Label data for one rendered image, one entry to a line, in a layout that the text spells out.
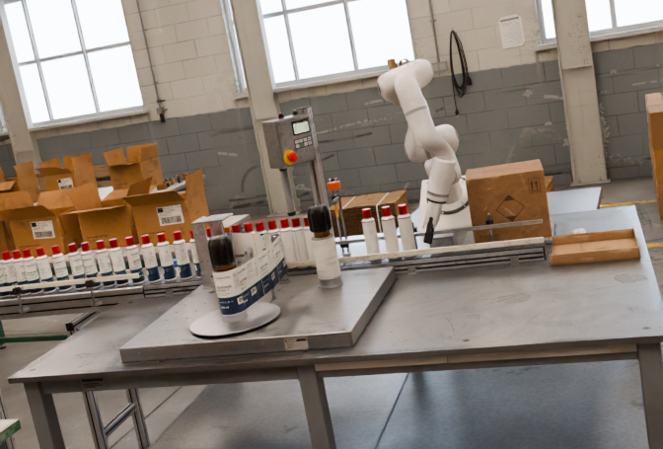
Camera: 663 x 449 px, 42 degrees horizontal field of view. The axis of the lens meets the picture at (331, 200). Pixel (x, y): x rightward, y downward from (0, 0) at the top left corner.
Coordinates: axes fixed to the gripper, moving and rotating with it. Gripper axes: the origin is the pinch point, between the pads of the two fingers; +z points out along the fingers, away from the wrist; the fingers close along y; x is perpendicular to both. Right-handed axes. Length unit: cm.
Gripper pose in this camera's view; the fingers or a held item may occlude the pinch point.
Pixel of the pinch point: (428, 238)
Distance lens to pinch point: 331.0
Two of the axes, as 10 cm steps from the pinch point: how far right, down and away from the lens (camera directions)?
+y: -2.7, 2.2, -9.4
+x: 9.5, 2.2, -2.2
